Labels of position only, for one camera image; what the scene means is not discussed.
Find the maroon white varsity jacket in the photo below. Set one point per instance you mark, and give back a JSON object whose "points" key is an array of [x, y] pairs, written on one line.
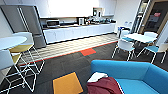
{"points": [[106, 87]]}

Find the white kitchen counter cabinets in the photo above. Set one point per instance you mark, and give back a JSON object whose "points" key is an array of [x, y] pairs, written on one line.
{"points": [[80, 33]]}

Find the silver counter appliance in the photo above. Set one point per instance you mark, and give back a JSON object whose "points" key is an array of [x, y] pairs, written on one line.
{"points": [[81, 21]]}

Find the black coffee machine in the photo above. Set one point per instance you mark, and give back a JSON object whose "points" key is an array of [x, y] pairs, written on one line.
{"points": [[98, 15]]}

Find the black microwave oven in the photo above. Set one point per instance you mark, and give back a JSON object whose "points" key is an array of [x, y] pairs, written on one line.
{"points": [[53, 23]]}

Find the white square table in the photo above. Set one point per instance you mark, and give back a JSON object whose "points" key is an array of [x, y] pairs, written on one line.
{"points": [[140, 37]]}

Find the large blue sofa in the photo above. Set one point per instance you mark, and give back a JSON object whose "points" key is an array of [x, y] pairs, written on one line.
{"points": [[140, 80]]}

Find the steel refrigerator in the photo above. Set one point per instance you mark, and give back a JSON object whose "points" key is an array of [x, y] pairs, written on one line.
{"points": [[23, 23]]}

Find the white round table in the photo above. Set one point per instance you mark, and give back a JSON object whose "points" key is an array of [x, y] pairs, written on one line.
{"points": [[11, 41]]}

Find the wooden framed glass door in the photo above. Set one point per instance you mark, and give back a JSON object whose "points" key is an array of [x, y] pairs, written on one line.
{"points": [[158, 16]]}

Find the white wall kitchen cabinets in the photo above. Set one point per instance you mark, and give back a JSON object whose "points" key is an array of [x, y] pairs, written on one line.
{"points": [[73, 8]]}

